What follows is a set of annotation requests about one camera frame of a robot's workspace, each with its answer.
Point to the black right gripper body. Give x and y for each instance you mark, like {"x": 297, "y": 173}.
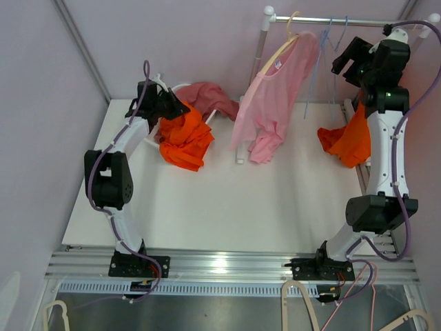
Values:
{"x": 366, "y": 74}

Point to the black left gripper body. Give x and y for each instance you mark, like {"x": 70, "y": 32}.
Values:
{"x": 167, "y": 107}

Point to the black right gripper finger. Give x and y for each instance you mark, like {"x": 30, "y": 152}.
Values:
{"x": 362, "y": 49}
{"x": 340, "y": 62}

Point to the orange t shirt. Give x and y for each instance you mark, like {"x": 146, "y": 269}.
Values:
{"x": 183, "y": 141}
{"x": 351, "y": 144}

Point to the dusty rose t shirt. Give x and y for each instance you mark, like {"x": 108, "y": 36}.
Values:
{"x": 207, "y": 98}

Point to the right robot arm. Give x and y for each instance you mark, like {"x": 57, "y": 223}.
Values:
{"x": 386, "y": 204}

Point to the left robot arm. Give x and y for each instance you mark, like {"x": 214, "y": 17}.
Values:
{"x": 109, "y": 185}

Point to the beige wooden hanger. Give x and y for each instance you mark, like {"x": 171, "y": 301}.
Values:
{"x": 291, "y": 39}

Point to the light pink t shirt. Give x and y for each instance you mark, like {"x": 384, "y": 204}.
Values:
{"x": 265, "y": 111}

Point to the beige hanger at right floor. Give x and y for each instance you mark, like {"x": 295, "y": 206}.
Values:
{"x": 412, "y": 314}

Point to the metal clothes rack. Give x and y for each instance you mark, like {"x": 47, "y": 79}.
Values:
{"x": 269, "y": 16}

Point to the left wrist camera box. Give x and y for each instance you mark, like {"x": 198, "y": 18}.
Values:
{"x": 157, "y": 79}

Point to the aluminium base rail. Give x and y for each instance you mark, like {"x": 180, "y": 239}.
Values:
{"x": 211, "y": 266}

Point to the white slotted cable duct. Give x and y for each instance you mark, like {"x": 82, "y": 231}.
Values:
{"x": 173, "y": 288}

